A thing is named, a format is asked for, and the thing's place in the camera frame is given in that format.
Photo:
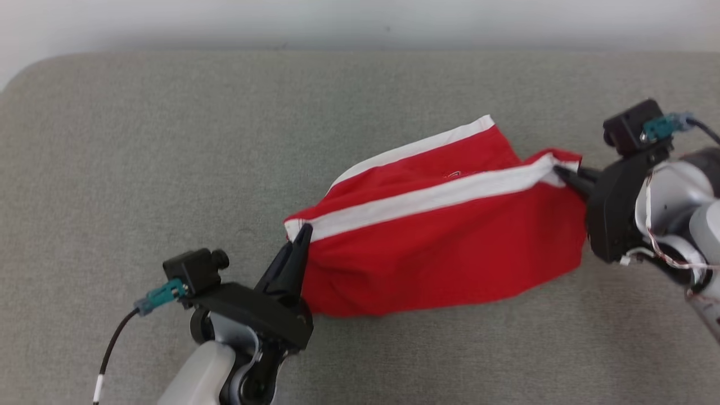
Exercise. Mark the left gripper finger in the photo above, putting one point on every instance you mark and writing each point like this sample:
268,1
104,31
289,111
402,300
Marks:
289,270

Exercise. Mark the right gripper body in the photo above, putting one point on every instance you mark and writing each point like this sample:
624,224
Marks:
613,214

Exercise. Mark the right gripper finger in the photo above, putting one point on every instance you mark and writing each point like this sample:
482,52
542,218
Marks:
576,183
590,174

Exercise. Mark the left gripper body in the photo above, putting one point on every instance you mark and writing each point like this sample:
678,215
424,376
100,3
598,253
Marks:
259,315

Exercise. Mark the red white basketball shorts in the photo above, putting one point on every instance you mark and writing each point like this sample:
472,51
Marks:
439,247

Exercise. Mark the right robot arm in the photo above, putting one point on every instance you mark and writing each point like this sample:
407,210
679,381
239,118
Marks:
686,197

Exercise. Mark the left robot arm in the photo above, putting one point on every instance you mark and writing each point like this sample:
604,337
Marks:
208,371

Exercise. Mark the grey fabric sofa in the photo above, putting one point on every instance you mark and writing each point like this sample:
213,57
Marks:
169,140

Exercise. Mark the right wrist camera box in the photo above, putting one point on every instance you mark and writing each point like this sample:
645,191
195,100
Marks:
627,129

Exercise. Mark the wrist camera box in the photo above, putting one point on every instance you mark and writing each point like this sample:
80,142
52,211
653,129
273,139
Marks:
627,129
194,270

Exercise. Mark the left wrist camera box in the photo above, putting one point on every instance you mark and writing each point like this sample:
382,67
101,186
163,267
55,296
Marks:
194,270

